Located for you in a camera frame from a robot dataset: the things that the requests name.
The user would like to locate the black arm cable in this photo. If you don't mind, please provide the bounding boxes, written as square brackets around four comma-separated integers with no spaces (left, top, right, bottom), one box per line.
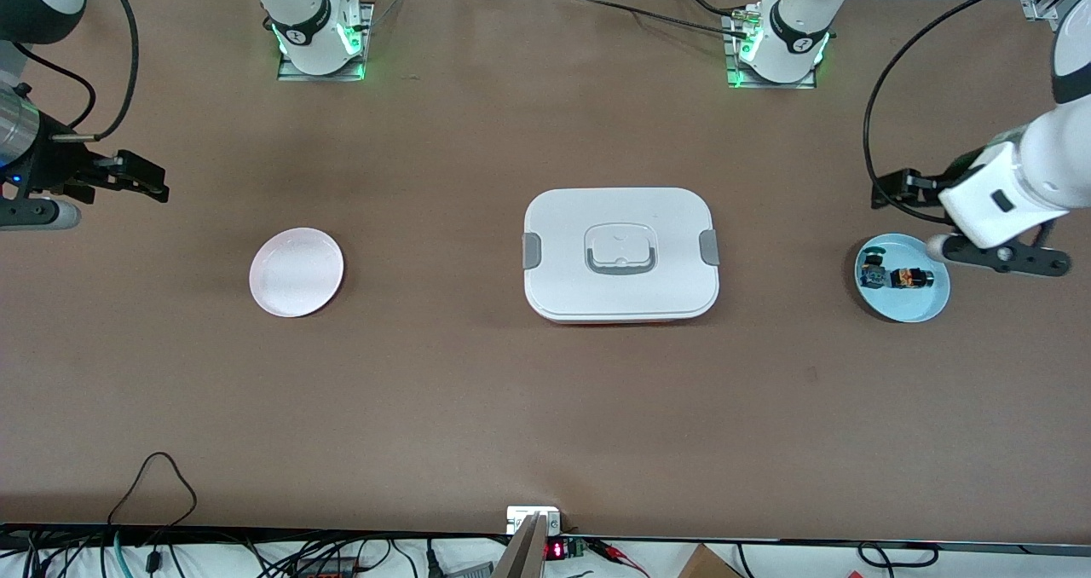
[49,0,140,142]
[13,43,96,131]
[863,0,1091,225]

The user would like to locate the black cable flat loop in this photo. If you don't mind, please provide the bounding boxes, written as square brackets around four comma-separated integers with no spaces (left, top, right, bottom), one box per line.
[857,541,940,569]

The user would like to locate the brown cardboard piece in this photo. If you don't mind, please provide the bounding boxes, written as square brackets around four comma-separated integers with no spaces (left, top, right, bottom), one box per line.
[678,544,744,578]

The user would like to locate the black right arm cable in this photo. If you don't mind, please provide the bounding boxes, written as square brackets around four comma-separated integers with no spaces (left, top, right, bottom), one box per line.
[49,0,140,142]
[13,43,96,131]

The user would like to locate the teal cable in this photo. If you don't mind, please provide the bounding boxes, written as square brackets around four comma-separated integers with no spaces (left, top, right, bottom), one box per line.
[101,531,129,578]

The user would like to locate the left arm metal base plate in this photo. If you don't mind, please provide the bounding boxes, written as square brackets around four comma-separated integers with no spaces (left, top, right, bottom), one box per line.
[723,11,817,90]

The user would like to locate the red clip leads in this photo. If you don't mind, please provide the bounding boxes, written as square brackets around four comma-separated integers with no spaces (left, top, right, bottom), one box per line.
[588,538,650,578]

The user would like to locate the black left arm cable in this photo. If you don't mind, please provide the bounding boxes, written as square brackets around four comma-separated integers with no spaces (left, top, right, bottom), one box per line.
[863,0,1091,225]

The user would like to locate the white box grey handle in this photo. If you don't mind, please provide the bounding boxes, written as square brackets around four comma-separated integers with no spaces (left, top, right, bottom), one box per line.
[522,188,721,325]

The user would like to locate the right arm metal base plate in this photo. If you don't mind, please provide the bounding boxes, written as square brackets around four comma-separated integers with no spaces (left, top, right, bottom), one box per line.
[277,3,374,83]

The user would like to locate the aluminium profile bar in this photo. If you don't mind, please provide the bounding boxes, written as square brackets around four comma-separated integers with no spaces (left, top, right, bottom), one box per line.
[493,512,548,578]

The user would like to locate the thin black looped cable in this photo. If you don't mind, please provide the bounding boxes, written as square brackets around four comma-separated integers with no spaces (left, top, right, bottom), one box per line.
[107,452,199,553]

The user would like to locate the small white electronics box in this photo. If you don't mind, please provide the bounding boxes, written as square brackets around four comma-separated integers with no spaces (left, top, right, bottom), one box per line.
[506,506,563,536]

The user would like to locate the green blue push-button switch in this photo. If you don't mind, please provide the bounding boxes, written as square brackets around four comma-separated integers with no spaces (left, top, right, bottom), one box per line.
[858,247,888,291]

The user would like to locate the pink round plate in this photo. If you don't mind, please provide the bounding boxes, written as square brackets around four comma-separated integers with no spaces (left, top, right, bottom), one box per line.
[250,228,346,319]

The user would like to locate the light blue round plate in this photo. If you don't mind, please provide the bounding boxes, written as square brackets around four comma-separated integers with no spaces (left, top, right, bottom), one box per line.
[854,233,951,324]

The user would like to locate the black cable to base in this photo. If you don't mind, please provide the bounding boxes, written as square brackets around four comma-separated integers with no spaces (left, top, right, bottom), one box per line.
[586,0,755,38]

